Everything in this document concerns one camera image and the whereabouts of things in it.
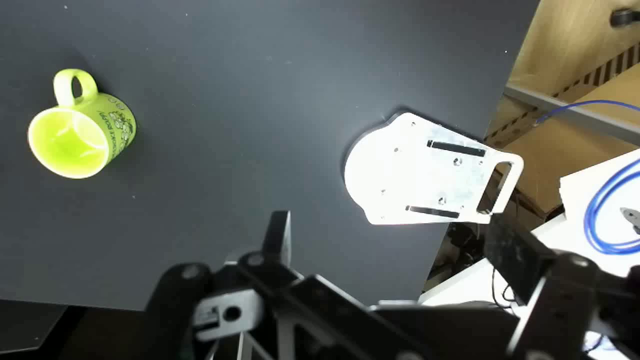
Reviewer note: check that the yellow-green ceramic mug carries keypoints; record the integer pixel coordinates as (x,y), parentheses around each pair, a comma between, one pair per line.
(84,130)

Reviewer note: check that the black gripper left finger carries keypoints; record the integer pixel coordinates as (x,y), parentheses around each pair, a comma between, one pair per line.
(266,310)

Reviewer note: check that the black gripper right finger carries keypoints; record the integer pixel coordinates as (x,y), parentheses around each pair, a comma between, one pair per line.
(565,297)

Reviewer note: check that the aluminium rail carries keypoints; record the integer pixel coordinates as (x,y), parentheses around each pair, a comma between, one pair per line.
(584,113)

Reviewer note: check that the flat aluminium mounting plate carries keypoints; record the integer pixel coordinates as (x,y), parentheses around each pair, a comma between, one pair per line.
(417,170)

